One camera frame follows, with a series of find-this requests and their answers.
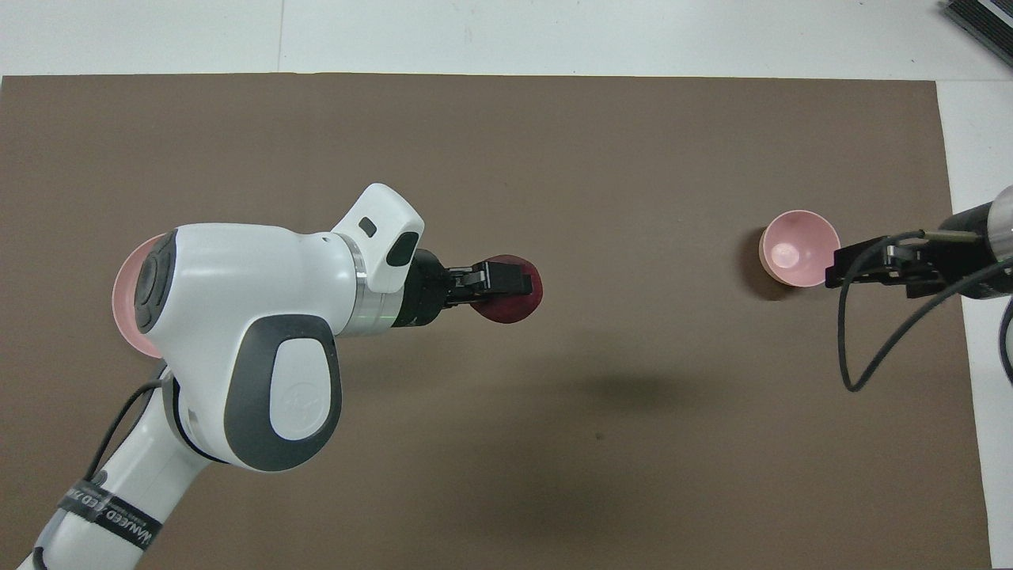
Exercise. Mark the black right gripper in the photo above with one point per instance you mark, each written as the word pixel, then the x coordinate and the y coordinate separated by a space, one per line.
pixel 969 253

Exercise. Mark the pink bowl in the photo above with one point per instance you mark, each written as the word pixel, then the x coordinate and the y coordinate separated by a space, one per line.
pixel 795 249

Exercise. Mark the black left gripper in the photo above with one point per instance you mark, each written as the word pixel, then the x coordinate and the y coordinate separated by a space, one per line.
pixel 423 293

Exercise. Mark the grey ribbed metal device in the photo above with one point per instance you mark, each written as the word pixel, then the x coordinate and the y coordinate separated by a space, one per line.
pixel 985 24

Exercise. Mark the pink plate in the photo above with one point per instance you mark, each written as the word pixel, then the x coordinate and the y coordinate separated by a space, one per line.
pixel 127 293

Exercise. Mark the brown table mat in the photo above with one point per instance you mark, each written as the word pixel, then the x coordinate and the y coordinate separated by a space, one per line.
pixel 554 158

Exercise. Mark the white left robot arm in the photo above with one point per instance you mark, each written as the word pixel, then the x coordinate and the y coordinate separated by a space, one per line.
pixel 237 293

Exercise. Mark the dark red apple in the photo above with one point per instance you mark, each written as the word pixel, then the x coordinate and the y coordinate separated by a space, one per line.
pixel 506 310

